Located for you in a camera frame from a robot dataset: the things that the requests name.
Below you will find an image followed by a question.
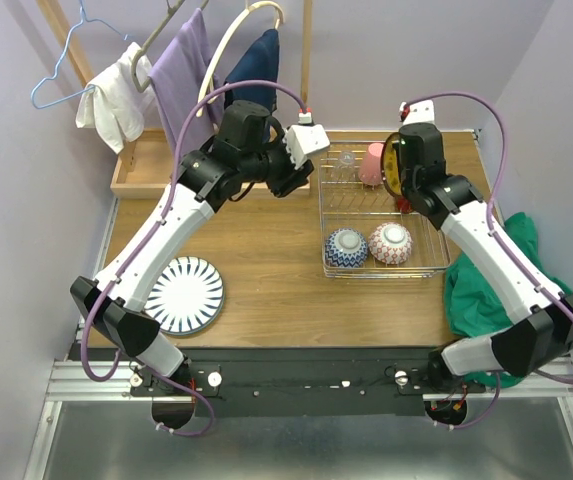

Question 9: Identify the yellow patterned plate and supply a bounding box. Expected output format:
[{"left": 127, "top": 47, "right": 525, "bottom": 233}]
[{"left": 380, "top": 132, "right": 402, "bottom": 197}]

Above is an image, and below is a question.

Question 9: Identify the pink cup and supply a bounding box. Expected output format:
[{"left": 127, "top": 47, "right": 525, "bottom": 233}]
[{"left": 358, "top": 142, "right": 384, "bottom": 187}]

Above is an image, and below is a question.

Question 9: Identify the clear drinking glass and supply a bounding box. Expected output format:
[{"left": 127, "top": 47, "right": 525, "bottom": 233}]
[{"left": 332, "top": 150, "right": 356, "bottom": 183}]

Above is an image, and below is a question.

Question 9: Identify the red white patterned bowl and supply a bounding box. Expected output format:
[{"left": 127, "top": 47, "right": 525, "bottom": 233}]
[{"left": 368, "top": 222, "right": 413, "bottom": 265}]

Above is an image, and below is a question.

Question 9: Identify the blue white patterned bowl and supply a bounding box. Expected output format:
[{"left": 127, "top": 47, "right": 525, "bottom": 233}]
[{"left": 324, "top": 227, "right": 369, "bottom": 269}]

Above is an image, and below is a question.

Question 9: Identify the red floral plate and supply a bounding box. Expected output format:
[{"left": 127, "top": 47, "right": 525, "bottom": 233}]
[{"left": 395, "top": 196, "right": 414, "bottom": 214}]

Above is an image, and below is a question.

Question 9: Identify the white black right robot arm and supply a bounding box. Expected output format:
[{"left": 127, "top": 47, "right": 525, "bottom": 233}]
[{"left": 398, "top": 123, "right": 573, "bottom": 392}]

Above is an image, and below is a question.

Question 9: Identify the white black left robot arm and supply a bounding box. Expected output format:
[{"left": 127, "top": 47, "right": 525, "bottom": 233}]
[{"left": 70, "top": 100, "right": 328, "bottom": 395}]

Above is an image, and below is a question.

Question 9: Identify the wooden clothes rack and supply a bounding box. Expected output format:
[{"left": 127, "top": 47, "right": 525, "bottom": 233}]
[{"left": 37, "top": 1, "right": 313, "bottom": 199}]

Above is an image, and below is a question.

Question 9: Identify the cream wooden hanger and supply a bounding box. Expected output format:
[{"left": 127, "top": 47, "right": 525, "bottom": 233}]
[{"left": 197, "top": 1, "right": 285, "bottom": 102}]

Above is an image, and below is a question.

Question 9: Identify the navy blue cloth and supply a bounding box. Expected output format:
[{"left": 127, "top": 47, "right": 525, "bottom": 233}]
[{"left": 225, "top": 29, "right": 280, "bottom": 112}]

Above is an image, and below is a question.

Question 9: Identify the purple cloth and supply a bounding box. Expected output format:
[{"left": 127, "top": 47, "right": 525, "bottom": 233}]
[{"left": 150, "top": 9, "right": 224, "bottom": 156}]

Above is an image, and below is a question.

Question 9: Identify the white blue striped plate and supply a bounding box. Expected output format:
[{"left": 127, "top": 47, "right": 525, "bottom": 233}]
[{"left": 144, "top": 256, "right": 225, "bottom": 337}]

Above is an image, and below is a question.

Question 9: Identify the green cloth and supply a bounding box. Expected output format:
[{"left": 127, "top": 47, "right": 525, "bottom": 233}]
[{"left": 438, "top": 201, "right": 573, "bottom": 389}]

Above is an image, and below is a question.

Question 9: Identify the white cloth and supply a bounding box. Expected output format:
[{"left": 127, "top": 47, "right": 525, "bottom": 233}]
[{"left": 75, "top": 42, "right": 156, "bottom": 154}]

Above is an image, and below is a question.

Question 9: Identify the grey hanger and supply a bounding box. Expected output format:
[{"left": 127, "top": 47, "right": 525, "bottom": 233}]
[{"left": 130, "top": 0, "right": 185, "bottom": 93}]

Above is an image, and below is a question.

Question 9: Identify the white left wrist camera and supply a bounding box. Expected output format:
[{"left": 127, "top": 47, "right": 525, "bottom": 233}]
[{"left": 284, "top": 108, "right": 330, "bottom": 170}]

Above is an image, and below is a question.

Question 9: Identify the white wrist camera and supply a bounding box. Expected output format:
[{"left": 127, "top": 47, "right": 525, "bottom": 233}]
[
  {"left": 284, "top": 108, "right": 330, "bottom": 170},
  {"left": 399, "top": 100, "right": 435, "bottom": 125}
]

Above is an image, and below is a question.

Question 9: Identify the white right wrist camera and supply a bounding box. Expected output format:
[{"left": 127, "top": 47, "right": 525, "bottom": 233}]
[{"left": 399, "top": 100, "right": 435, "bottom": 125}]

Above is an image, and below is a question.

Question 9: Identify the metal wire dish rack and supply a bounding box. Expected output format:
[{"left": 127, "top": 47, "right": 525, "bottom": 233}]
[{"left": 317, "top": 141, "right": 454, "bottom": 279}]

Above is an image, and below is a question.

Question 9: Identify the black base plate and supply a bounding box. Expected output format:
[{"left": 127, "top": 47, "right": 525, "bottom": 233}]
[{"left": 130, "top": 347, "right": 487, "bottom": 419}]

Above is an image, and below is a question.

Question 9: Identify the blue wire hanger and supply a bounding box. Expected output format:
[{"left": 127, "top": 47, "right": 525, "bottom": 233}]
[{"left": 31, "top": 0, "right": 131, "bottom": 110}]

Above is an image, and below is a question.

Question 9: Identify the aluminium rail frame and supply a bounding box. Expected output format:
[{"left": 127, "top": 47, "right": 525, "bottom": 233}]
[{"left": 23, "top": 128, "right": 573, "bottom": 480}]

